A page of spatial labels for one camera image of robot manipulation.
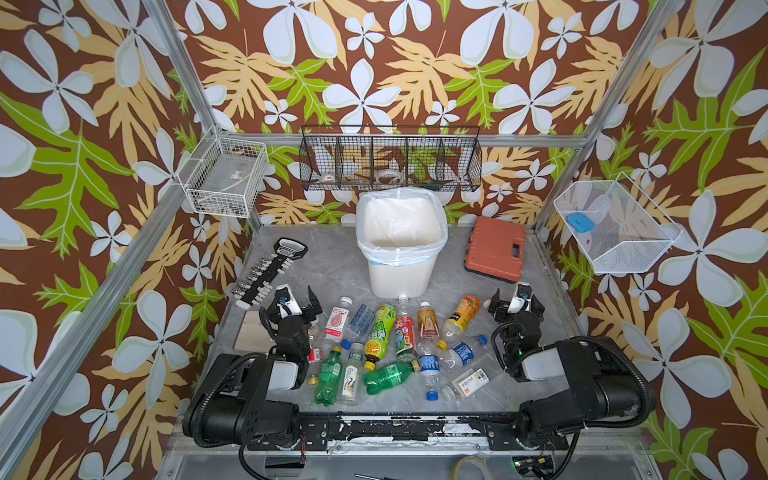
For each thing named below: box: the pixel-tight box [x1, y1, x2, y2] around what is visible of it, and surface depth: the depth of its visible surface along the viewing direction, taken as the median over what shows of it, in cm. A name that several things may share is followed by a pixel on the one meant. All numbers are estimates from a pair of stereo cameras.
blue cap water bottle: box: [449, 335, 488, 366], surface depth 84 cm
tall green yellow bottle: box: [364, 303, 397, 371], surface depth 86 cm
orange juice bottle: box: [444, 295, 480, 338], surface depth 93 cm
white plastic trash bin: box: [356, 187, 448, 298], surface depth 92 cm
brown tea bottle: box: [417, 301, 440, 343], surface depth 89 cm
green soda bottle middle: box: [363, 360, 421, 395], surface depth 81 cm
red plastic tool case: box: [464, 216, 526, 283], surface depth 109 cm
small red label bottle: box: [307, 347, 323, 386], surface depth 84 cm
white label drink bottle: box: [340, 343, 366, 406], surface depth 81 cm
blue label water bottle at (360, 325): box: [340, 303, 375, 350], surface depth 91 cm
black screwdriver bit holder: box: [231, 238, 308, 309], surface depth 107 cm
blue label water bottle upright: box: [419, 355, 440, 401], surface depth 82 cm
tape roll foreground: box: [451, 452, 494, 480], surface depth 71 cm
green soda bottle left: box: [315, 346, 343, 407], surface depth 80 cm
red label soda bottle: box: [394, 294, 417, 361], surface depth 88 cm
